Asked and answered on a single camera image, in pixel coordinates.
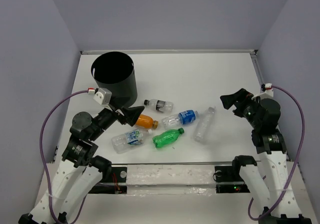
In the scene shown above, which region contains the green plastic bottle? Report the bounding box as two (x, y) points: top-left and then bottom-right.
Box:
(152, 128), (185, 149)

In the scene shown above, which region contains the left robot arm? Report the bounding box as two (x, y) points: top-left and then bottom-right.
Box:
(18, 106), (144, 224)

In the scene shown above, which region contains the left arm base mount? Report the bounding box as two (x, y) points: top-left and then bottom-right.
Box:
(89, 166), (128, 195)

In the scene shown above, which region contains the black cylindrical bin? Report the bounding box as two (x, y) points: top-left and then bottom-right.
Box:
(91, 51), (138, 107)

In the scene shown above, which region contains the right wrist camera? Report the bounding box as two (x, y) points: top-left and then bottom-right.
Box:
(251, 83), (274, 100)

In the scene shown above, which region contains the white foam strip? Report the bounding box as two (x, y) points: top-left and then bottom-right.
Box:
(126, 164), (216, 196)

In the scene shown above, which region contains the orange juice bottle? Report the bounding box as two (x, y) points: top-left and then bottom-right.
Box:
(135, 114), (159, 129)

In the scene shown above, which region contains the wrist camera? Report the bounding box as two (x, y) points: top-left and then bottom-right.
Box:
(251, 83), (274, 100)
(93, 88), (112, 106)

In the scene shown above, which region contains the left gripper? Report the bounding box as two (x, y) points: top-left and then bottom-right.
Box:
(89, 95), (145, 140)

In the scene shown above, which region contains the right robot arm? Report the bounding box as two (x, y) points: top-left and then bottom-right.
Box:
(220, 84), (312, 224)

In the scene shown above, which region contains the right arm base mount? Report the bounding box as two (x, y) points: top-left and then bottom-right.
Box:
(212, 165), (250, 194)

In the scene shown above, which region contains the clear bottle white-green label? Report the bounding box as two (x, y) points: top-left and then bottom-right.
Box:
(111, 128), (153, 154)

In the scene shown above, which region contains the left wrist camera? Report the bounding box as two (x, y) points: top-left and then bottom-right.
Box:
(93, 88), (112, 106)

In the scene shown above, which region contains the clear bottle black label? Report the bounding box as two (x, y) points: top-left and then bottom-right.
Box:
(143, 99), (174, 113)

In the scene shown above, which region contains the clear unlabelled plastic bottle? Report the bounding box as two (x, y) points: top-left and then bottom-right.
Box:
(193, 107), (216, 143)

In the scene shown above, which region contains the clear bottle blue label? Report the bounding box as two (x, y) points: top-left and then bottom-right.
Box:
(161, 110), (199, 129)

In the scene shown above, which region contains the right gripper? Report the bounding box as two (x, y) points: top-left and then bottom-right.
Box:
(219, 87), (262, 128)

